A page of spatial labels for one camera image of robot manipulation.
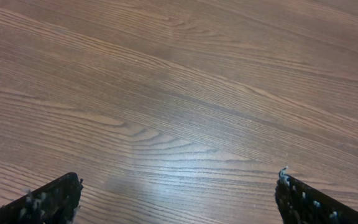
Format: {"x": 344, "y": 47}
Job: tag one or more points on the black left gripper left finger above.
{"x": 54, "y": 203}

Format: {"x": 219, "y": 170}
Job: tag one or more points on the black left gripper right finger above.
{"x": 299, "y": 203}

